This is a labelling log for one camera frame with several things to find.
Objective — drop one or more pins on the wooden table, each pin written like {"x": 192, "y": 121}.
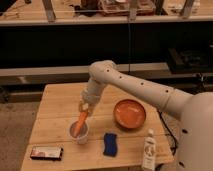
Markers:
{"x": 59, "y": 109}

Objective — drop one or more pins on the black rectangular box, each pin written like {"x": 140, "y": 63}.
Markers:
{"x": 46, "y": 153}

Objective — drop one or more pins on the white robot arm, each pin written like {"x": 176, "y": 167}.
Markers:
{"x": 195, "y": 112}

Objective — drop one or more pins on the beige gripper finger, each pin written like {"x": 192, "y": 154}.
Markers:
{"x": 85, "y": 107}

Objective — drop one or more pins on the blue sponge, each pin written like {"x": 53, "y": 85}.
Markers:
{"x": 110, "y": 144}

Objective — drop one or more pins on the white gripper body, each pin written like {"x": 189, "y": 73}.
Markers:
{"x": 91, "y": 97}

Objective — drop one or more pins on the white ceramic cup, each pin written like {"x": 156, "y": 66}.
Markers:
{"x": 82, "y": 136}

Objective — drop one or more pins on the orange bowl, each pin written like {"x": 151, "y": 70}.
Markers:
{"x": 129, "y": 114}

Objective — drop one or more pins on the white squeeze bottle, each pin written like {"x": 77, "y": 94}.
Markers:
{"x": 149, "y": 152}

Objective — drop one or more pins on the orange pepper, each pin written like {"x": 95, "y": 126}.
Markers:
{"x": 81, "y": 120}

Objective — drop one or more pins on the metal shelf rack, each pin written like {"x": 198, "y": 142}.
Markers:
{"x": 49, "y": 41}

